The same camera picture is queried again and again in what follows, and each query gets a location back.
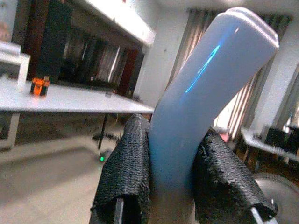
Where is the grey round wheel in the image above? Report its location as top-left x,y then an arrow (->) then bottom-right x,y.
253,172 -> 299,224

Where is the white broom handle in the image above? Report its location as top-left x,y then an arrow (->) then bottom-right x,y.
149,7 -> 280,224

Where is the striped window curtain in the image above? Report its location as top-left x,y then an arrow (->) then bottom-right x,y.
167,8 -> 292,143

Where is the white box shelf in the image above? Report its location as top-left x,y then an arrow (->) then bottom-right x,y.
0,43 -> 31,86

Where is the long white table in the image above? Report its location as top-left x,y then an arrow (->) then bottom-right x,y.
0,76 -> 155,150

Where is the white side table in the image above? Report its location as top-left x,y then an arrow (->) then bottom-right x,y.
240,127 -> 299,164

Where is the dark bookshelf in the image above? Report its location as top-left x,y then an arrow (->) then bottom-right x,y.
11,0 -> 145,96

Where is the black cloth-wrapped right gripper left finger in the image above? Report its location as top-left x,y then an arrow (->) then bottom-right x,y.
90,113 -> 151,224

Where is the black box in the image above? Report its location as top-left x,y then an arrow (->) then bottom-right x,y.
265,126 -> 299,154

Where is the black device with green light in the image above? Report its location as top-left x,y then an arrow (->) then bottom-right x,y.
97,150 -> 112,164

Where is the orange and black small device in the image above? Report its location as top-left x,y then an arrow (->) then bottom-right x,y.
29,76 -> 50,98

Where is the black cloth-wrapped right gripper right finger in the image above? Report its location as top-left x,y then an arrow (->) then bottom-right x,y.
192,127 -> 279,224

